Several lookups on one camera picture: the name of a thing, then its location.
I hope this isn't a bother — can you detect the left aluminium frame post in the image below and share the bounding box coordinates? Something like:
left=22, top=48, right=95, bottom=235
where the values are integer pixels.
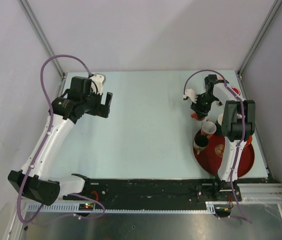
left=17, top=0, right=67, bottom=79

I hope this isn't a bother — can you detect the small orange-red mug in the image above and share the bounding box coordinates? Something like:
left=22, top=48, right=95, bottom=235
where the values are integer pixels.
left=191, top=112, right=205, bottom=122

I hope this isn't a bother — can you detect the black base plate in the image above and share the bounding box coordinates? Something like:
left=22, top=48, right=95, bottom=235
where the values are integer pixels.
left=63, top=177, right=242, bottom=211

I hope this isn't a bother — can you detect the brown patterned mug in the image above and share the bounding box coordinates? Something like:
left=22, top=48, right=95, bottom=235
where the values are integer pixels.
left=193, top=134, right=209, bottom=154

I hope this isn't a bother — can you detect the red mug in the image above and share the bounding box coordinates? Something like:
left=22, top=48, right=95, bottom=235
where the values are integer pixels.
left=231, top=86, right=241, bottom=97

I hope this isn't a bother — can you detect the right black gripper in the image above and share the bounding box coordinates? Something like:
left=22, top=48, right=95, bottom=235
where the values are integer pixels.
left=190, top=93, right=217, bottom=118

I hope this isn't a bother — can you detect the small circuit board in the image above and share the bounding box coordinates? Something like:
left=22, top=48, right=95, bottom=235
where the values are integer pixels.
left=79, top=203, right=95, bottom=211

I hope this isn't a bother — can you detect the right aluminium frame post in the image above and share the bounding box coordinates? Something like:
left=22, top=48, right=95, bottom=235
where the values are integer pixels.
left=237, top=0, right=282, bottom=77

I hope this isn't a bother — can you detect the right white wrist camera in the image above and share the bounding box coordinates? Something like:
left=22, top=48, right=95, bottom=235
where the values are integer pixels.
left=183, top=88, right=197, bottom=103

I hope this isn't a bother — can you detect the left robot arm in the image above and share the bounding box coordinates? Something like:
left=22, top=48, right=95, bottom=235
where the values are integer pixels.
left=8, top=73, right=113, bottom=206

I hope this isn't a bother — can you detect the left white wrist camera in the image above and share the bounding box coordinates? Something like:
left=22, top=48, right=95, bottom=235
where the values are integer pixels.
left=89, top=73, right=106, bottom=95

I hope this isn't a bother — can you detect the salmon pink printed mug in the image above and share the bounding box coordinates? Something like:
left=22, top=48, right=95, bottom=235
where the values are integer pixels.
left=200, top=121, right=216, bottom=139

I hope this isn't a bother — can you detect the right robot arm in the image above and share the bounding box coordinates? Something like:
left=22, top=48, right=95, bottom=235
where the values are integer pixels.
left=183, top=74, right=255, bottom=183

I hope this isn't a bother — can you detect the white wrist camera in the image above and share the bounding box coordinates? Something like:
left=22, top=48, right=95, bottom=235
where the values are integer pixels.
left=183, top=88, right=197, bottom=103
left=89, top=73, right=106, bottom=95

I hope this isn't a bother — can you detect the large orange mug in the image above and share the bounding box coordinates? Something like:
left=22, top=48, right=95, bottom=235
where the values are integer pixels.
left=244, top=136, right=253, bottom=147

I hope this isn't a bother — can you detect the white slotted cable duct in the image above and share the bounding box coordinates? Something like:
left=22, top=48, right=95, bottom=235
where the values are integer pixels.
left=41, top=202, right=231, bottom=214

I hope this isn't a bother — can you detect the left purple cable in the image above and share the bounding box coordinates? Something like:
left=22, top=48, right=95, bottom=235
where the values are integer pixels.
left=17, top=53, right=106, bottom=225

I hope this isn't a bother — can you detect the dark green mug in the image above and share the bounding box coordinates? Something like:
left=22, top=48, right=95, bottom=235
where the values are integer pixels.
left=215, top=114, right=223, bottom=136

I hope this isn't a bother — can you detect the aluminium frame post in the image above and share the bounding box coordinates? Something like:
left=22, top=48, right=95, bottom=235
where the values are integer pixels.
left=237, top=0, right=282, bottom=77
left=17, top=0, right=67, bottom=79

